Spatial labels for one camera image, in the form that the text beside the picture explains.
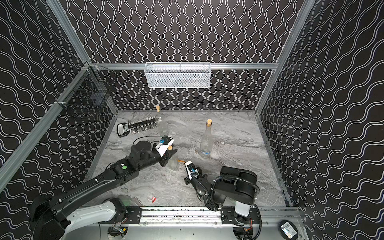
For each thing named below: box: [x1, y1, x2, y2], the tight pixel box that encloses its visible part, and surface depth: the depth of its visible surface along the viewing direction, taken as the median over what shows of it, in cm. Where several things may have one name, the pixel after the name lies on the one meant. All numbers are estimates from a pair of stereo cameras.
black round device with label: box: [278, 219, 299, 240], surface depth 71 cm
